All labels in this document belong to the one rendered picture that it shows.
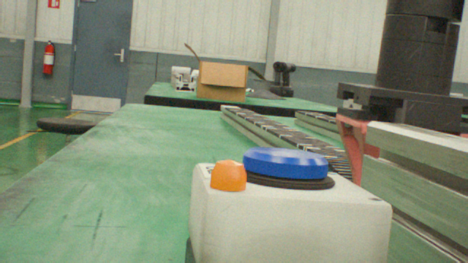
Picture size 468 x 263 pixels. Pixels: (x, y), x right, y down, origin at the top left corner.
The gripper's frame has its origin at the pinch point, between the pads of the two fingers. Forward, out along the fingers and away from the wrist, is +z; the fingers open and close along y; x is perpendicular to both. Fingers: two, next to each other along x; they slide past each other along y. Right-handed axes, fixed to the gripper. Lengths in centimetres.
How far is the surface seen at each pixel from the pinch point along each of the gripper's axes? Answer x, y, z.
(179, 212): -0.2, -17.0, 1.9
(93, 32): 1099, -107, -19
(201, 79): 210, 4, 1
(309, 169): -20.3, -13.2, -5.7
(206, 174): -18.7, -17.6, -4.8
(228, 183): -22.2, -17.1, -5.2
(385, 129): -9.9, -5.7, -6.8
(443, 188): -18.5, -5.9, -5.1
